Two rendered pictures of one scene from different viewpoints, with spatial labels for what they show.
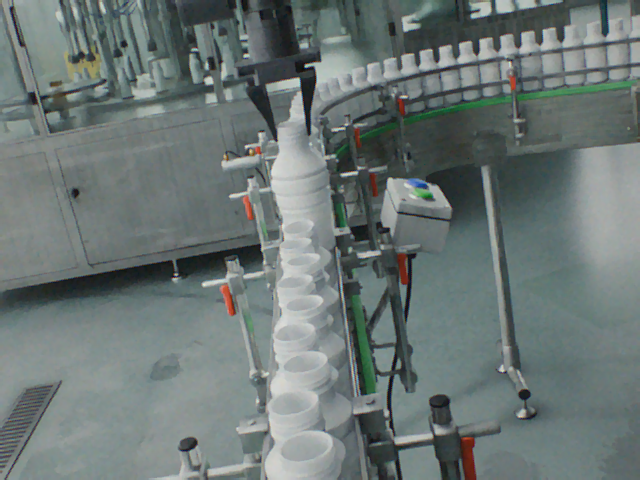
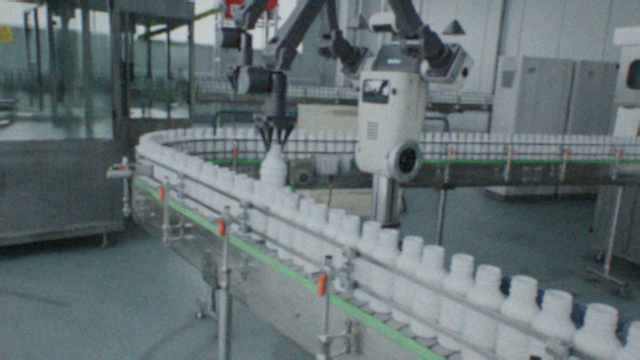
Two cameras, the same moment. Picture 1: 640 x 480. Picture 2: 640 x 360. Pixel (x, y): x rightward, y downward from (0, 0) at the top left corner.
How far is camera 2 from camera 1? 0.81 m
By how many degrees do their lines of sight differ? 38
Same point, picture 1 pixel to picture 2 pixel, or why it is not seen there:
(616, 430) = (272, 339)
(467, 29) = (131, 123)
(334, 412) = not seen: hidden behind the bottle
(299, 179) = (280, 169)
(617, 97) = not seen: hidden behind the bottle
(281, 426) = (390, 238)
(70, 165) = not seen: outside the picture
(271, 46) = (280, 110)
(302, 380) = (376, 228)
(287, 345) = (354, 221)
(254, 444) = (354, 255)
